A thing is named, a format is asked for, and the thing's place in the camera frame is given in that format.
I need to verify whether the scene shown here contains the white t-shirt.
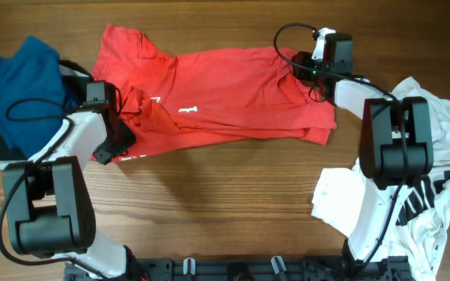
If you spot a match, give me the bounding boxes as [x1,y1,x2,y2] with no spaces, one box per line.
[311,77,450,280]

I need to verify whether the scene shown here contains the black folded garment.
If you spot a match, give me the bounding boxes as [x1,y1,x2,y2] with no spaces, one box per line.
[0,61,92,162]

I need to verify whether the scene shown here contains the red printed t-shirt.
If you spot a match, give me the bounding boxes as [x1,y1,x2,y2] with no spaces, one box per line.
[93,24,337,160]

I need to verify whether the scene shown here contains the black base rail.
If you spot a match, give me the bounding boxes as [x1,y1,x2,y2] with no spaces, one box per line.
[63,255,412,281]

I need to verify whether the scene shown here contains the blue folded shirt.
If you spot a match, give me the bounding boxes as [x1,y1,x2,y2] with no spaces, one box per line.
[0,36,79,158]

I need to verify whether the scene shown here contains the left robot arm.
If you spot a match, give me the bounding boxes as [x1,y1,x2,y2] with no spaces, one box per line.
[0,101,148,280]

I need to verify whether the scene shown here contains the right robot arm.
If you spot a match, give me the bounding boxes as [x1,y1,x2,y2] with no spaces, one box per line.
[289,52,434,280]

